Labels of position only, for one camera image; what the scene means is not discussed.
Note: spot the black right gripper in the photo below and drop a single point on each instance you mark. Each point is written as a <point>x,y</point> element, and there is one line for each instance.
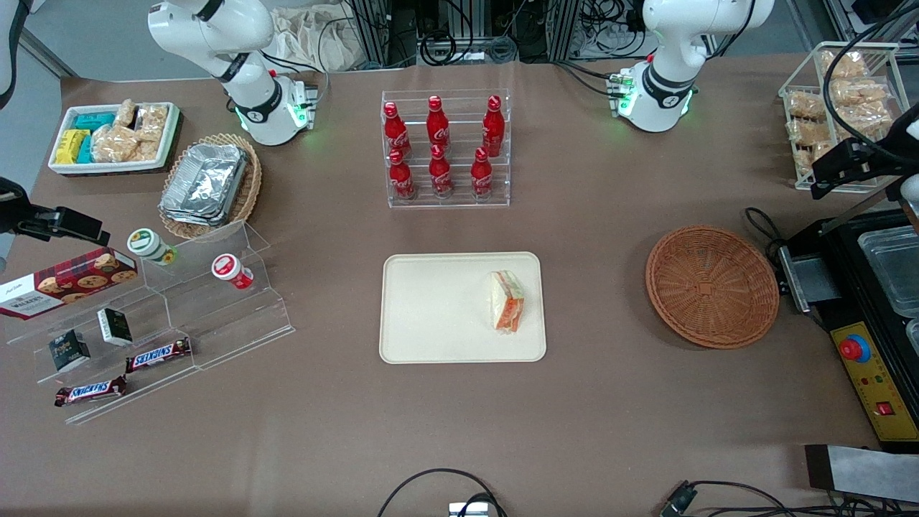
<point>16,216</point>

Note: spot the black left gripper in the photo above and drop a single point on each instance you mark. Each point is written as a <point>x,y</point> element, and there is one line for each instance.
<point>884,151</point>

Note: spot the triangular sandwich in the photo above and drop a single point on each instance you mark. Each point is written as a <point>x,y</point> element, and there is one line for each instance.
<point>507,301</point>

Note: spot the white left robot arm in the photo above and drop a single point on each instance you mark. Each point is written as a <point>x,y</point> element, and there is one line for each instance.
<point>668,79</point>

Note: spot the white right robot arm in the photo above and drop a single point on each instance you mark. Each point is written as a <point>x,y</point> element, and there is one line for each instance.
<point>258,108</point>

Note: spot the oval light wicker basket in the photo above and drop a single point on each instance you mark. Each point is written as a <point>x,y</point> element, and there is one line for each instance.
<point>251,187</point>

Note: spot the round brown wicker basket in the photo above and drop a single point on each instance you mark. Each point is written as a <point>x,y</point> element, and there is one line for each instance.
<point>711,287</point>

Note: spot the beige rectangular tray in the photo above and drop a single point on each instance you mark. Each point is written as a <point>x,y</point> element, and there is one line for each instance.
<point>438,309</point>

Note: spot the bagged fried snack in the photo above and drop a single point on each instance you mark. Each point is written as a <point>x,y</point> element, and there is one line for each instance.
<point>858,92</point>
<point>865,118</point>
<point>804,159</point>
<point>843,66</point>
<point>805,105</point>
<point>808,133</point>

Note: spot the red tartan cookie box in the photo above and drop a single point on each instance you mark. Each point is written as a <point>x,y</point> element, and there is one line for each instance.
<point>64,283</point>

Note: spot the white rectangular snack bin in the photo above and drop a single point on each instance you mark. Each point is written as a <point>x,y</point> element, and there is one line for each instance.
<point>108,168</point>

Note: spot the teal snack packet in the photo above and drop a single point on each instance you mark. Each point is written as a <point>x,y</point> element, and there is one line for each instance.
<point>95,120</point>
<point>86,151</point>

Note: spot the yellow snack packet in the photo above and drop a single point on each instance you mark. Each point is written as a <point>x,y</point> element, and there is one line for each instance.
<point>70,146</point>

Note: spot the green lid yogurt cup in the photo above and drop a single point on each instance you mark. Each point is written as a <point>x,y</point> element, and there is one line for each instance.
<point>147,244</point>

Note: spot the clear rice cracker bag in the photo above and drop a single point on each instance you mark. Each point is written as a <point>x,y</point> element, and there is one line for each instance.
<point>152,122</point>
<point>115,143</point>
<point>126,113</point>

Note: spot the clear plastic container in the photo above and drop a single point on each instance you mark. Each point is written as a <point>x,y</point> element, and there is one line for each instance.
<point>894,266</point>

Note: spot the small black carton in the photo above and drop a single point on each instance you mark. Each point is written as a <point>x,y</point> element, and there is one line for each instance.
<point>70,350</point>
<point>115,327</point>

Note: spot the black and yellow sealing machine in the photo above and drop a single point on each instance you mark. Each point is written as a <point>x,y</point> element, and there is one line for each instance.
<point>854,287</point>

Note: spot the stack of foil containers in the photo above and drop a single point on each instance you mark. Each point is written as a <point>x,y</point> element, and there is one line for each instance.
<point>204,183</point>

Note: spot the brown Snickers bar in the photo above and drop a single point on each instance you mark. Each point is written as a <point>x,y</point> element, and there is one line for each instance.
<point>90,391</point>
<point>158,355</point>

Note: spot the red lid yogurt cup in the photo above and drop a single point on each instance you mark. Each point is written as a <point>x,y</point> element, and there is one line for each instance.
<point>228,269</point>

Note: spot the clear acrylic stepped stand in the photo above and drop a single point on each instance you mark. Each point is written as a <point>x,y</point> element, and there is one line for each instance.
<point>215,323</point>

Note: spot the red emergency stop button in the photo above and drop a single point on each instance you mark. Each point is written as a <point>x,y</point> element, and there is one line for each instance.
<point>854,348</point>

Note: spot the beige cloth bag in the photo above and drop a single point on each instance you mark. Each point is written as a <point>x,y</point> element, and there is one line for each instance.
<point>309,39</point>

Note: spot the grey and black mat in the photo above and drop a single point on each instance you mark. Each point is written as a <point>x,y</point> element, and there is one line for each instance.
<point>861,474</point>

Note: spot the red cola bottle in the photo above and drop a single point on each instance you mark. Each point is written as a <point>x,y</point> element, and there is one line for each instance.
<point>493,129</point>
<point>440,176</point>
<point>395,133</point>
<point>437,126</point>
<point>401,179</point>
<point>481,178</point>

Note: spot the clear acrylic bottle rack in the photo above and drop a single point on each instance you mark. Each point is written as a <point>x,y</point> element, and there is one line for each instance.
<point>459,202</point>

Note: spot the small silver device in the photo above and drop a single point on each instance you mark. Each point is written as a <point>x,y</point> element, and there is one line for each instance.
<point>467,510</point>

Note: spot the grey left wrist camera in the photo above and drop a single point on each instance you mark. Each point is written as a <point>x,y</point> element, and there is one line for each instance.
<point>912,190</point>

